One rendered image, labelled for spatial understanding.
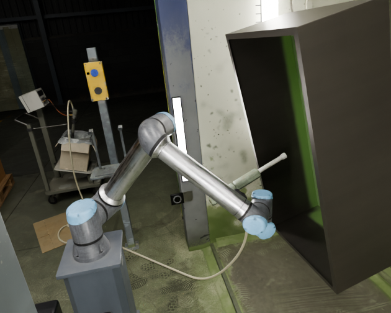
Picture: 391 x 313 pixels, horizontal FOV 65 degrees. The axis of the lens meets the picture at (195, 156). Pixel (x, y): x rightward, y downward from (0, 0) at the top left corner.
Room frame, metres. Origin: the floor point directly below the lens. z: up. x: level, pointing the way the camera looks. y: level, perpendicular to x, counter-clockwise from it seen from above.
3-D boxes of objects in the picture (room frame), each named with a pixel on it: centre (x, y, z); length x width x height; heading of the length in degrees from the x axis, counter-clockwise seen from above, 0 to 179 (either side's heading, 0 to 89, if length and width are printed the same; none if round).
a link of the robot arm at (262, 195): (1.18, -0.27, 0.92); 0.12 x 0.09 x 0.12; 157
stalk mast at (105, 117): (2.25, 0.63, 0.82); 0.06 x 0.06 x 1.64; 9
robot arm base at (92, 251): (1.36, 0.59, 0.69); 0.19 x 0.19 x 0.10
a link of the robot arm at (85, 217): (1.37, 0.59, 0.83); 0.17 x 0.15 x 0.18; 157
